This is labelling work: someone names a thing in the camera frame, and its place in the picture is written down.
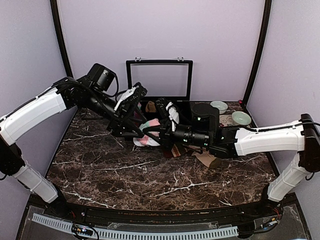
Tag pale green bowl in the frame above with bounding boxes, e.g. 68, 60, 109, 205
231, 111, 252, 126
210, 100, 229, 115

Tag rolled brown sock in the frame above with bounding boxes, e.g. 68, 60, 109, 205
145, 101, 157, 113

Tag black glass-lid storage box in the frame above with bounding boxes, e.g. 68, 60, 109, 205
126, 58, 193, 120

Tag pink patterned sock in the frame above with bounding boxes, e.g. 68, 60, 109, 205
133, 118, 160, 147

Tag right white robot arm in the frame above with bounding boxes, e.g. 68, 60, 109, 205
142, 103, 320, 217

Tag white slotted cable duct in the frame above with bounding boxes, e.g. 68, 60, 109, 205
31, 213, 239, 240

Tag near pale green bowl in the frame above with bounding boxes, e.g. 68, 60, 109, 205
231, 111, 252, 126

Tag striped brown beige sock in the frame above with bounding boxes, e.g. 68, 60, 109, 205
161, 143, 222, 169

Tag small circuit board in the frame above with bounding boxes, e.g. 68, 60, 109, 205
71, 224, 93, 236

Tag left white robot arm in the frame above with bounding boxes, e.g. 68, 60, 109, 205
0, 63, 147, 218

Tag left black frame post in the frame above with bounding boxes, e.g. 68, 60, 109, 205
49, 0, 82, 108

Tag floral square plate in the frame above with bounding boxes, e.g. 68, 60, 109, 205
219, 114, 235, 127

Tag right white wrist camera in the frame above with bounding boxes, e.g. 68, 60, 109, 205
155, 97, 180, 132

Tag right black frame post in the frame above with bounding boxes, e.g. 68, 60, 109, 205
242, 0, 273, 108

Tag black frame post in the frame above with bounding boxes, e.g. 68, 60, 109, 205
242, 0, 273, 108
49, 0, 82, 108

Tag far pale green bowl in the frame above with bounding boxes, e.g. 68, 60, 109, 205
210, 100, 229, 115

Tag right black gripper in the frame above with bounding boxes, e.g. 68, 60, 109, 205
143, 119, 211, 152

